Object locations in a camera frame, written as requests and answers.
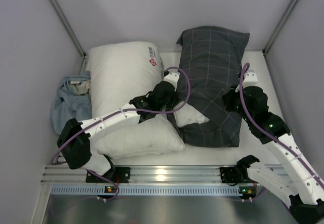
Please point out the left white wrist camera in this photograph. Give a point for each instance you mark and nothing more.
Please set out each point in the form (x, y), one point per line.
(171, 77)

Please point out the left aluminium frame post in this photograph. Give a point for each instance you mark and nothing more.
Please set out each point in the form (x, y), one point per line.
(64, 21)

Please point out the aluminium rail beam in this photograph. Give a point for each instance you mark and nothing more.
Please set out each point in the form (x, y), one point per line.
(139, 174)

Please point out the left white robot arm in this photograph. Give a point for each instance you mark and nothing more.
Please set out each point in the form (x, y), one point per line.
(77, 139)

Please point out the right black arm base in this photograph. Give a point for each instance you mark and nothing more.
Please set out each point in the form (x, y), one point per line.
(234, 175)

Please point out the right aluminium frame post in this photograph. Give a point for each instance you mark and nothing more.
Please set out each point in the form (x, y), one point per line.
(282, 21)

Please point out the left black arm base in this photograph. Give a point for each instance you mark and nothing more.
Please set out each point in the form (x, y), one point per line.
(106, 174)

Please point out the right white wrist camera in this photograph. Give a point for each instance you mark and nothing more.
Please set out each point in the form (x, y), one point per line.
(249, 79)

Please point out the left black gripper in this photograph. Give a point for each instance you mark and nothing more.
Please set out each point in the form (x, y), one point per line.
(173, 102)

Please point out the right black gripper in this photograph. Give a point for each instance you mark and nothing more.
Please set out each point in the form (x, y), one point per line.
(228, 100)

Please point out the light blue crumpled cloth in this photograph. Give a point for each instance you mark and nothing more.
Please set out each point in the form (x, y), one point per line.
(73, 100)

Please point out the grey slotted cable duct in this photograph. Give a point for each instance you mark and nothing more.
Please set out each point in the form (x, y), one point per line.
(154, 190)

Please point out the white bare pillow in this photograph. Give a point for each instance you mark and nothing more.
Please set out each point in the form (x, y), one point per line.
(119, 73)

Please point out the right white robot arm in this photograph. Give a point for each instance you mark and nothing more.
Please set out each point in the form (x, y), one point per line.
(302, 194)

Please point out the aluminium frame post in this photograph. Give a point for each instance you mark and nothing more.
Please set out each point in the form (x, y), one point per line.
(64, 21)
(282, 21)

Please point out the dark grey checked pillowcase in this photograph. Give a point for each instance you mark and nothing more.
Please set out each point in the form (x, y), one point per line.
(211, 58)

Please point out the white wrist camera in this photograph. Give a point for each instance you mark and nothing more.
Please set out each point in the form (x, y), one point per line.
(171, 77)
(249, 79)

